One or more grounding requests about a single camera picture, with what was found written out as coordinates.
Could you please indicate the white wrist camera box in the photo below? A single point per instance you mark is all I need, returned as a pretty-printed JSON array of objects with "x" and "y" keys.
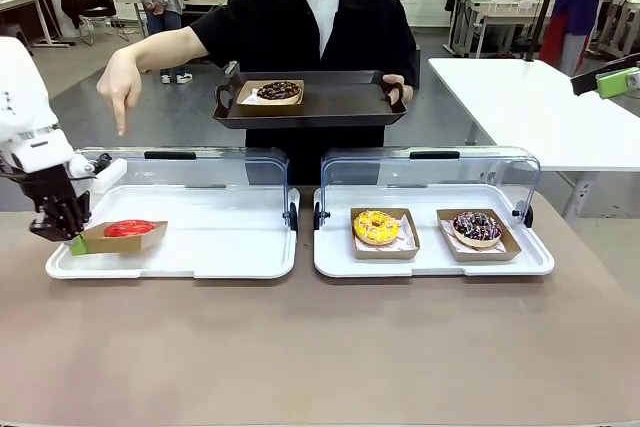
[{"x": 111, "y": 174}]

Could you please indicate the person right hand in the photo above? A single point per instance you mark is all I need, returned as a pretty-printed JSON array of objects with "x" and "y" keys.
[{"x": 120, "y": 82}]

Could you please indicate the person left hand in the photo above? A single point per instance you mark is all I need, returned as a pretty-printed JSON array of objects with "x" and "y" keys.
[{"x": 397, "y": 84}]

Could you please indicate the white plastic display tray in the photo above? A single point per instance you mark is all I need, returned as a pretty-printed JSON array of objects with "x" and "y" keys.
[
  {"x": 215, "y": 252},
  {"x": 430, "y": 267}
]

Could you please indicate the yellow donut in cardboard tray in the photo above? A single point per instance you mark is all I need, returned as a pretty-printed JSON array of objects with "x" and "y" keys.
[{"x": 385, "y": 253}]

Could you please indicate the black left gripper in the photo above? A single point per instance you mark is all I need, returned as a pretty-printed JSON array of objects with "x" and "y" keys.
[{"x": 52, "y": 187}]

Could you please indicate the dark brown serving tray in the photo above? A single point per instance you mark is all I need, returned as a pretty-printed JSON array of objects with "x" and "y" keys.
[{"x": 340, "y": 102}]

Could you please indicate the yellow sprinkled donut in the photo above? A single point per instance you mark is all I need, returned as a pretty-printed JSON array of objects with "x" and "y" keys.
[{"x": 376, "y": 228}]

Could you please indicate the person in black shirt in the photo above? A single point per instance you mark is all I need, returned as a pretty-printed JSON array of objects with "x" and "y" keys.
[{"x": 280, "y": 27}]

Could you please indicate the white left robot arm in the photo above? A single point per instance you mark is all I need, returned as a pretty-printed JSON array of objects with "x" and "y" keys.
[{"x": 20, "y": 97}]

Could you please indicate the purple drizzled chocolate donut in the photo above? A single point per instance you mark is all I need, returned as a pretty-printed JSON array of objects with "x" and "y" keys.
[{"x": 477, "y": 229}]

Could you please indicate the chocolate donut with nuts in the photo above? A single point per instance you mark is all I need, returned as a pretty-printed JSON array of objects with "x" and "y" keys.
[{"x": 278, "y": 89}]

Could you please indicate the red glazed donut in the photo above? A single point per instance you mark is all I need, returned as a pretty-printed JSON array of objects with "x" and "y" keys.
[{"x": 127, "y": 228}]

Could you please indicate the white side table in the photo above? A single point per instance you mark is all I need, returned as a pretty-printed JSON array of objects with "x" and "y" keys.
[{"x": 525, "y": 107}]

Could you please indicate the grey background work table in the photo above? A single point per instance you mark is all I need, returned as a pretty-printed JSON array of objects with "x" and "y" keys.
[{"x": 500, "y": 9}]

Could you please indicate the person right forearm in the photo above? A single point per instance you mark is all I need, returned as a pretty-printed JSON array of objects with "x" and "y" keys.
[{"x": 170, "y": 49}]

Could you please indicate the chocolate sprinkle donut cardboard tray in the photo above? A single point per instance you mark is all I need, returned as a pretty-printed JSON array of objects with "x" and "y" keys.
[{"x": 507, "y": 249}]

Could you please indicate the black vertical stand pole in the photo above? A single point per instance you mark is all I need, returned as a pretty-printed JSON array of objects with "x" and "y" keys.
[{"x": 542, "y": 7}]

